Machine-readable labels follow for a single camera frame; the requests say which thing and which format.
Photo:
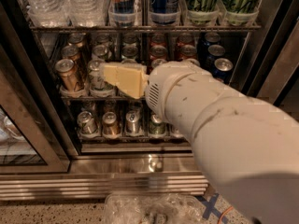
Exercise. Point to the gold soda can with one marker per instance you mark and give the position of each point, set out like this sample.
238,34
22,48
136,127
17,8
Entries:
72,52
69,74

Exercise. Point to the rear blue pepsi can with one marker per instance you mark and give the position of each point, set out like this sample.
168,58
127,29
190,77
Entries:
207,40

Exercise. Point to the clear plastic bin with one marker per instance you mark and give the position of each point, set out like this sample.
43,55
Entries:
152,209

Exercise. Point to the front gold soda can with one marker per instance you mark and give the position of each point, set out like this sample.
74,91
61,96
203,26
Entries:
69,74

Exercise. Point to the white green soda can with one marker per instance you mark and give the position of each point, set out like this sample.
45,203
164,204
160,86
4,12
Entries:
97,82
102,52

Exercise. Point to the clear water bottle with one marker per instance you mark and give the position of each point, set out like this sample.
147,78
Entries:
48,13
88,13

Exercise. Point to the right clear water bottle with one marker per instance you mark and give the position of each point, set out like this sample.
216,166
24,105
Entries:
88,13

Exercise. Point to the front orange soda can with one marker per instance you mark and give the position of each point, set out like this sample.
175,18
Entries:
156,63

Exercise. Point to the left clear water bottle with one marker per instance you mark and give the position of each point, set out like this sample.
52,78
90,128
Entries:
48,13

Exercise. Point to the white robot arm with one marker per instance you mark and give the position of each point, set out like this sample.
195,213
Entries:
246,148

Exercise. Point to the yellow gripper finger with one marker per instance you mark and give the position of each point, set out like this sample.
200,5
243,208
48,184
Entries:
129,78

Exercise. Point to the middle orange soda can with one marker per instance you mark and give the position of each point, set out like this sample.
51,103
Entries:
157,52

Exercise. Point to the bottom gold can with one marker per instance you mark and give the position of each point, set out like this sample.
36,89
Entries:
110,123

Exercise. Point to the front blue pepsi can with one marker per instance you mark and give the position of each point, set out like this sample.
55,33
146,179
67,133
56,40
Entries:
221,69

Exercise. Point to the stainless steel fridge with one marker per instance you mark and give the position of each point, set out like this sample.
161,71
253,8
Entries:
264,54

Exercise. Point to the middle white green soda can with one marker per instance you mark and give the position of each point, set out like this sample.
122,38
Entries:
102,52

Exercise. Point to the red coca-cola can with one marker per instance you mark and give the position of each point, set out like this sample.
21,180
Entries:
186,52
193,61

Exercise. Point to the bottom silver green can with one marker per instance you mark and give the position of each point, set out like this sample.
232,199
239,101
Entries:
86,122

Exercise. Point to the middle red coca-cola can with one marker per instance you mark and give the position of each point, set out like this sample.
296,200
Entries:
186,52

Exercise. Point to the blue tape cross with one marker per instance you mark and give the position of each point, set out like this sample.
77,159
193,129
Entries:
210,206

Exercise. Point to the front white green soda can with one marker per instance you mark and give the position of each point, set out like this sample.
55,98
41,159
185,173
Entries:
97,82

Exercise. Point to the middle gold soda can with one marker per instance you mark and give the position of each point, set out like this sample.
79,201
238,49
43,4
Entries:
72,52

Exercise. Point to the middle blue pepsi can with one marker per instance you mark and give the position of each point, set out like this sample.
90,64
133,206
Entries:
213,53

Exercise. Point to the front red coca-cola can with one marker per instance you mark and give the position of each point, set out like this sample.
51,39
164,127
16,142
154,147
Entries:
193,61

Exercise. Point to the orange soda can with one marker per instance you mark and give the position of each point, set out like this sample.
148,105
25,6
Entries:
156,63
157,52

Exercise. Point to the glass fridge door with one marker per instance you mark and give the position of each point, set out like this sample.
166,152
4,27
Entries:
30,145

